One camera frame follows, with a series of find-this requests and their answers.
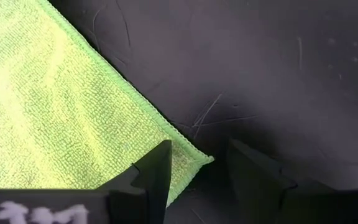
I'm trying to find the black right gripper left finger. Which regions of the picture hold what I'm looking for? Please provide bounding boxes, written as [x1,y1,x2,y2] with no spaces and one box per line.
[96,139,173,224]

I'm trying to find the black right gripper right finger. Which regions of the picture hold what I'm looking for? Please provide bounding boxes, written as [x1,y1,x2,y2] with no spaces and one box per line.
[227,138,298,224]

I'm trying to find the green microfiber towel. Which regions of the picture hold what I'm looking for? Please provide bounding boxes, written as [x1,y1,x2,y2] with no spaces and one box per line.
[0,0,215,208]

